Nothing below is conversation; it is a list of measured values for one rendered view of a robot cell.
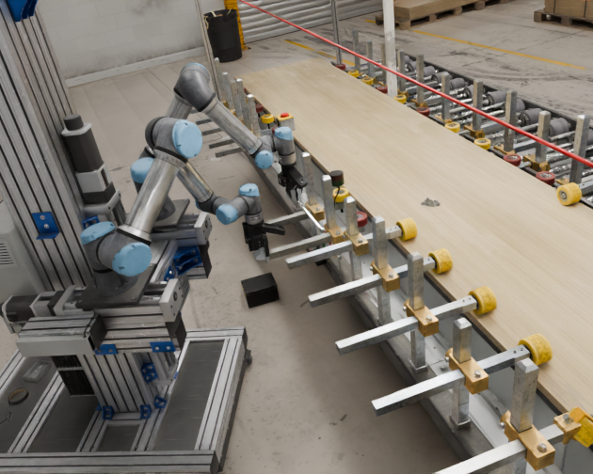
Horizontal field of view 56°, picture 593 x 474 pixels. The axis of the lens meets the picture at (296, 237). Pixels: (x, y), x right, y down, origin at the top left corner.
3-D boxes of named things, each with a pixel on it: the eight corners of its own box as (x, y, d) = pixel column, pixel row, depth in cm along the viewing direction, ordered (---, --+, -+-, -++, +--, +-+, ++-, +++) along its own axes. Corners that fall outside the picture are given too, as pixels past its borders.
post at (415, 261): (416, 375, 187) (412, 258, 162) (411, 369, 190) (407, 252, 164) (425, 371, 187) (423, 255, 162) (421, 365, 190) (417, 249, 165)
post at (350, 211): (357, 302, 230) (346, 200, 205) (353, 297, 233) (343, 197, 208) (364, 299, 231) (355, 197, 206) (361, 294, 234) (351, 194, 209)
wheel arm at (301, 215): (259, 234, 254) (258, 227, 252) (257, 230, 257) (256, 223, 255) (346, 209, 263) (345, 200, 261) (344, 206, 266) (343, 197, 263)
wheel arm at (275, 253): (270, 261, 233) (268, 253, 230) (267, 258, 235) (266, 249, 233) (365, 232, 241) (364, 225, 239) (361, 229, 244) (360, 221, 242)
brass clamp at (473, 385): (470, 396, 147) (471, 383, 145) (442, 363, 159) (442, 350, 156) (489, 388, 149) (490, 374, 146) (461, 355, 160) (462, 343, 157)
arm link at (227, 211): (211, 221, 215) (231, 209, 222) (231, 229, 208) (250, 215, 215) (206, 203, 211) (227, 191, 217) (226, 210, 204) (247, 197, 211)
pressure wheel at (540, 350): (513, 344, 160) (528, 370, 157) (524, 335, 153) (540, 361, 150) (531, 338, 161) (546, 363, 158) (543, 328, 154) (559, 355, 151)
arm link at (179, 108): (130, 178, 235) (185, 63, 213) (135, 164, 247) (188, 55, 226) (156, 190, 239) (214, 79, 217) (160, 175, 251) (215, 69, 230)
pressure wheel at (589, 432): (592, 451, 133) (578, 443, 129) (568, 426, 140) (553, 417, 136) (611, 434, 132) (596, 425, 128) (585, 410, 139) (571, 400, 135)
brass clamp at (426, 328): (423, 338, 168) (422, 325, 166) (401, 312, 179) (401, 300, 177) (440, 332, 169) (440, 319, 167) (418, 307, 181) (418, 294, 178)
